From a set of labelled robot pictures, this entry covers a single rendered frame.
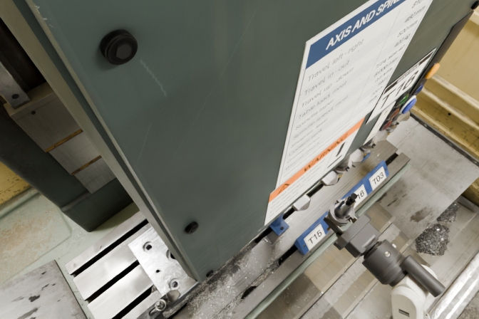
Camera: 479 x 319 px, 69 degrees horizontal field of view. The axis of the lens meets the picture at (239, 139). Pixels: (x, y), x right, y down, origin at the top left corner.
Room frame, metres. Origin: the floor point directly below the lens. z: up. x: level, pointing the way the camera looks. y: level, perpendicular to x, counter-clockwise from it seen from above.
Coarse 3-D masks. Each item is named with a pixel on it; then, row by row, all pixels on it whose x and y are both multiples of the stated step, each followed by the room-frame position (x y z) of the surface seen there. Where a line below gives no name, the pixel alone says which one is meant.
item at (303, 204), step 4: (304, 196) 0.35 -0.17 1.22; (308, 196) 0.35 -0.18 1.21; (300, 200) 0.34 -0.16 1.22; (304, 200) 0.34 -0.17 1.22; (308, 200) 0.34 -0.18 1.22; (296, 204) 0.33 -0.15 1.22; (300, 204) 0.33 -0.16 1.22; (304, 204) 0.33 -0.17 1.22; (308, 204) 0.33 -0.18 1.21; (296, 208) 0.32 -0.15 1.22; (300, 208) 0.32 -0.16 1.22; (304, 208) 0.32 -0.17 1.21
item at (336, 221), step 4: (336, 200) 0.34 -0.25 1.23; (340, 200) 0.33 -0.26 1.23; (332, 204) 0.32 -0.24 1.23; (332, 208) 0.31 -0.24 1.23; (328, 212) 0.31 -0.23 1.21; (332, 212) 0.30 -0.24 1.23; (352, 212) 0.30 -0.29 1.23; (332, 216) 0.29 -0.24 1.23; (336, 216) 0.29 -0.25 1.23; (352, 216) 0.29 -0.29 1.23; (332, 220) 0.29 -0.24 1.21; (336, 220) 0.28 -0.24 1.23; (340, 220) 0.28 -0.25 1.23; (344, 220) 0.28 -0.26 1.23; (336, 224) 0.28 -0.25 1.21; (340, 224) 0.28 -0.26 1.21; (344, 224) 0.28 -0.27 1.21
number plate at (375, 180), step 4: (380, 168) 0.56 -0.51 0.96; (376, 172) 0.55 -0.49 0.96; (380, 172) 0.55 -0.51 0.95; (384, 172) 0.56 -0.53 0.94; (372, 176) 0.53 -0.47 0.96; (376, 176) 0.54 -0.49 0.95; (380, 176) 0.54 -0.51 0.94; (384, 176) 0.55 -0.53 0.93; (372, 180) 0.52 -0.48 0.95; (376, 180) 0.52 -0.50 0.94; (380, 180) 0.53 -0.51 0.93; (372, 184) 0.51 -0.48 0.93; (376, 184) 0.51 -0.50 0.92; (372, 188) 0.50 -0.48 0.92
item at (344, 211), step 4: (344, 200) 0.31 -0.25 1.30; (336, 204) 0.32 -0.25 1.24; (340, 204) 0.31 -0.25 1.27; (344, 204) 0.30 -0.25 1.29; (348, 204) 0.30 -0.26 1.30; (352, 204) 0.30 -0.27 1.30; (336, 208) 0.31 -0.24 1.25; (340, 208) 0.30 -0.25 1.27; (344, 208) 0.29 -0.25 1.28; (348, 208) 0.29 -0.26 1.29; (352, 208) 0.29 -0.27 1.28; (336, 212) 0.30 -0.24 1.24; (340, 212) 0.29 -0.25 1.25; (344, 212) 0.29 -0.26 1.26; (348, 212) 0.29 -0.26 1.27; (340, 216) 0.29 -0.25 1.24; (344, 216) 0.29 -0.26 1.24; (348, 216) 0.29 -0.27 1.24
